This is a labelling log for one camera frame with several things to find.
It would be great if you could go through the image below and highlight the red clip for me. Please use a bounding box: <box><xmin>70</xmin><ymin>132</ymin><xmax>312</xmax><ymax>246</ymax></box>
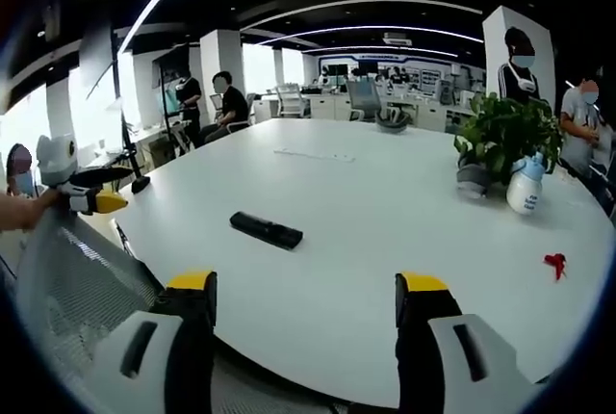
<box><xmin>543</xmin><ymin>252</ymin><xmax>568</xmax><ymax>283</ymax></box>

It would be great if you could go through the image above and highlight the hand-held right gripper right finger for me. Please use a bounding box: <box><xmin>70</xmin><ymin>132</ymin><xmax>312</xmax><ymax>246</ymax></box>
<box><xmin>394</xmin><ymin>271</ymin><xmax>543</xmax><ymax>414</ymax></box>

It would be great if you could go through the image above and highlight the black lamp stand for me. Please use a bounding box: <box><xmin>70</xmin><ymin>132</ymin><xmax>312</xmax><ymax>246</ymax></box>
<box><xmin>85</xmin><ymin>28</ymin><xmax>152</xmax><ymax>194</ymax></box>

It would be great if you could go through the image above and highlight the white spray bottle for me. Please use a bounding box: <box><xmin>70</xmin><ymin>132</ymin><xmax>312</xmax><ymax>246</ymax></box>
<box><xmin>505</xmin><ymin>150</ymin><xmax>547</xmax><ymax>216</ymax></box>

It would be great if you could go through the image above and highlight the grey mesh office chair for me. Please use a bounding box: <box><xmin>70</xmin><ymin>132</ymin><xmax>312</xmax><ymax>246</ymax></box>
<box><xmin>13</xmin><ymin>214</ymin><xmax>167</xmax><ymax>405</ymax></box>

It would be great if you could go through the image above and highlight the green potted plant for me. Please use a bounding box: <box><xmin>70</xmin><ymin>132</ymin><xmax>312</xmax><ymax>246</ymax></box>
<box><xmin>453</xmin><ymin>91</ymin><xmax>565</xmax><ymax>199</ymax></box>

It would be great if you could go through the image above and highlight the white flat table strip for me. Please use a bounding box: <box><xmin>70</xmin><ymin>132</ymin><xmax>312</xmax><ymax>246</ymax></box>
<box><xmin>272</xmin><ymin>146</ymin><xmax>357</xmax><ymax>164</ymax></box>

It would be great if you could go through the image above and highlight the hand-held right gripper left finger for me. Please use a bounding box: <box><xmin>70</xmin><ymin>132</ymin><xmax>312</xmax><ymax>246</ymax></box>
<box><xmin>81</xmin><ymin>269</ymin><xmax>218</xmax><ymax>414</ymax></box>

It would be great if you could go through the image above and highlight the black remote control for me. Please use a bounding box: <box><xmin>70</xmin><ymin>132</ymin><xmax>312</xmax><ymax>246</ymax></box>
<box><xmin>228</xmin><ymin>211</ymin><xmax>305</xmax><ymax>252</ymax></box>

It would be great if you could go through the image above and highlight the dark round bowl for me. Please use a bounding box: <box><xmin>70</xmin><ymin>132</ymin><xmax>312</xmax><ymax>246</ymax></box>
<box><xmin>374</xmin><ymin>109</ymin><xmax>414</xmax><ymax>134</ymax></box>

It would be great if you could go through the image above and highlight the white office chair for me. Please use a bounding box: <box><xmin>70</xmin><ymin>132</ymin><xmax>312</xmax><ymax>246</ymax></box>
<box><xmin>273</xmin><ymin>84</ymin><xmax>312</xmax><ymax>119</ymax></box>

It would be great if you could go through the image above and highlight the white desk cabinet row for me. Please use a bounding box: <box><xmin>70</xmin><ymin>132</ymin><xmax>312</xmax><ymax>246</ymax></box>
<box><xmin>252</xmin><ymin>91</ymin><xmax>477</xmax><ymax>134</ymax></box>

